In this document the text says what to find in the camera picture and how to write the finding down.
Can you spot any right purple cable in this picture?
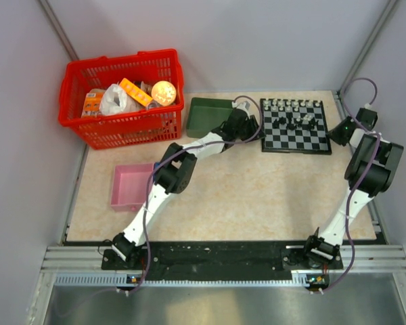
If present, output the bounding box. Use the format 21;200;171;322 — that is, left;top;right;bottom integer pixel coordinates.
307;78;382;295

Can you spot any purple cable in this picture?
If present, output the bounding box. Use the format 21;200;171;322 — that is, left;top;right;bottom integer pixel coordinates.
114;95;265;299
307;78;382;295

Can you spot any red plastic shopping basket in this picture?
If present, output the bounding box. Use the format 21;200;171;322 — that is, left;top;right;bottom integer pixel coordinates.
58;49;184;150

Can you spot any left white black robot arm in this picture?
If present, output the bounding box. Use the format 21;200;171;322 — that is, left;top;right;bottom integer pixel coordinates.
112;101;261;269

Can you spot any dark green open box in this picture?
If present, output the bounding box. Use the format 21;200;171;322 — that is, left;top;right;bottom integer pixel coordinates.
186;97;233;139

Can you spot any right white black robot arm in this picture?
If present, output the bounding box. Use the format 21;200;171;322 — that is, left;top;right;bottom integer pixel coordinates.
302;106;404;268

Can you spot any small orange carton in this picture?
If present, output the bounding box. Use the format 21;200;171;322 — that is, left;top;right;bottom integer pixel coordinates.
81;89;105;118

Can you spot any black white chess board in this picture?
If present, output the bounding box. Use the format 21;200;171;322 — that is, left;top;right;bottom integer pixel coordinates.
260;97;332;155

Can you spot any orange punched cardboard box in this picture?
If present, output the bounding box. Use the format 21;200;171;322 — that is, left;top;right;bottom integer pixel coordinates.
119;78;153;107

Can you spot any white plastic bag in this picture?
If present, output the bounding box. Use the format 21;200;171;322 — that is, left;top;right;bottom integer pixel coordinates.
99;84;138;116

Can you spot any pink open drawer box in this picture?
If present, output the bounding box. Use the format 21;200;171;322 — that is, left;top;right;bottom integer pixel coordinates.
110;163;154;212

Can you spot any orange round ball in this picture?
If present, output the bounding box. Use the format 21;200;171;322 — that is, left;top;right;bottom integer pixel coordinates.
151;81;177;106

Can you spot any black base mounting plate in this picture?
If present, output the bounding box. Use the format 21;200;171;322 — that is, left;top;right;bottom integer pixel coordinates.
101;239;344;282

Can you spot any white slotted cable duct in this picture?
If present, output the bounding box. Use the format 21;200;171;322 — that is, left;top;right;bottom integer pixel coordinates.
55;270;329;288

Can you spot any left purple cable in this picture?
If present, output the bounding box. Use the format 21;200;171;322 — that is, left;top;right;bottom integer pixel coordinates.
114;95;265;299

